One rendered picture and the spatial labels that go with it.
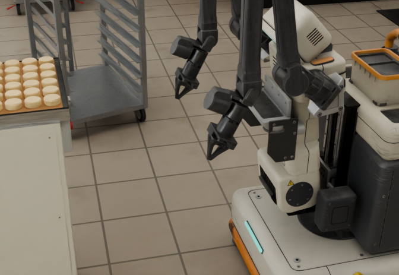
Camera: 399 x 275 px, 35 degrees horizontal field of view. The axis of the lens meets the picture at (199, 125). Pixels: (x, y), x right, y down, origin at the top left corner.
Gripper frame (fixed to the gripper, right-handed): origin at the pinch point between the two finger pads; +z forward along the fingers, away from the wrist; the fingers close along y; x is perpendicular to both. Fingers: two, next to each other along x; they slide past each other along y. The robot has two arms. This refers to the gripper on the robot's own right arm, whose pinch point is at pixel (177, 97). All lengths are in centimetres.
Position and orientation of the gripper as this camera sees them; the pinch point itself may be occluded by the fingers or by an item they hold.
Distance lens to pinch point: 229.3
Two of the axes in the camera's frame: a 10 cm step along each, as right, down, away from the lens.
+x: 8.6, 2.8, 4.2
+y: 2.6, 4.7, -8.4
